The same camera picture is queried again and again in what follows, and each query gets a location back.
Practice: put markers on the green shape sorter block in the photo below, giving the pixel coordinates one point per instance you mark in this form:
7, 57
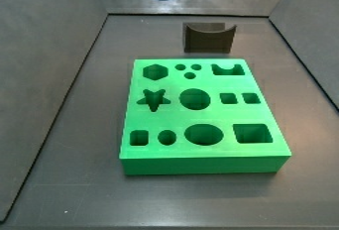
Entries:
197, 119

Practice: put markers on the dark curved holder block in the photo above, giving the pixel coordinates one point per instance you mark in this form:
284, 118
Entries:
208, 37

